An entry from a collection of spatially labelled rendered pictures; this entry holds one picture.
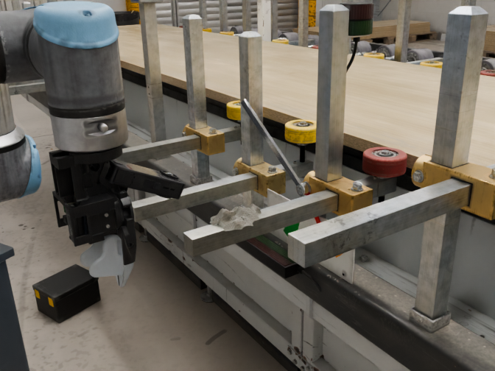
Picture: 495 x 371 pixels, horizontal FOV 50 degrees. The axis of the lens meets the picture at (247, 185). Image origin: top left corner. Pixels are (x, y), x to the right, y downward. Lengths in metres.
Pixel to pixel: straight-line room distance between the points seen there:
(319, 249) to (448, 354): 0.35
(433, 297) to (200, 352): 1.20
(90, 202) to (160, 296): 1.59
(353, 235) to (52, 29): 0.40
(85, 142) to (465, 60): 0.48
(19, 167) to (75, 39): 0.78
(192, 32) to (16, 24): 0.65
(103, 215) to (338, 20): 0.48
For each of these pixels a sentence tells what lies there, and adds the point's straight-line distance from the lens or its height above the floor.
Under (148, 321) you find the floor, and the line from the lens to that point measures 2.13.
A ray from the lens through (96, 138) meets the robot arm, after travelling 0.66.
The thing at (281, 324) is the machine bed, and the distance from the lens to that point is 1.78.
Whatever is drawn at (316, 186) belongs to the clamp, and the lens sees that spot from 0.99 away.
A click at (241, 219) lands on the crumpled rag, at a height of 0.87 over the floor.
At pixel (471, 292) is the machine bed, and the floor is 0.65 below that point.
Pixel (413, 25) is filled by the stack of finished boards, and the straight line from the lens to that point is 9.93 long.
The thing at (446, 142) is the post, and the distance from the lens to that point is 0.78.
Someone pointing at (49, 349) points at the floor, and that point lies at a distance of 2.09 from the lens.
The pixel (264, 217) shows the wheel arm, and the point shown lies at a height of 0.86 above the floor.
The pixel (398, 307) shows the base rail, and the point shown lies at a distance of 0.95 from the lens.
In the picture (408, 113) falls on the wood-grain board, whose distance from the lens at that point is 1.34.
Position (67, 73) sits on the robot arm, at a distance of 0.64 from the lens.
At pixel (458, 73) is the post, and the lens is 0.75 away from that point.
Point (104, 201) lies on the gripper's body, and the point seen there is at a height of 0.96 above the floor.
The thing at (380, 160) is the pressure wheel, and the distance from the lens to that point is 0.99.
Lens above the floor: 1.23
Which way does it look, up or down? 22 degrees down
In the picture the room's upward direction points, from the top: 1 degrees counter-clockwise
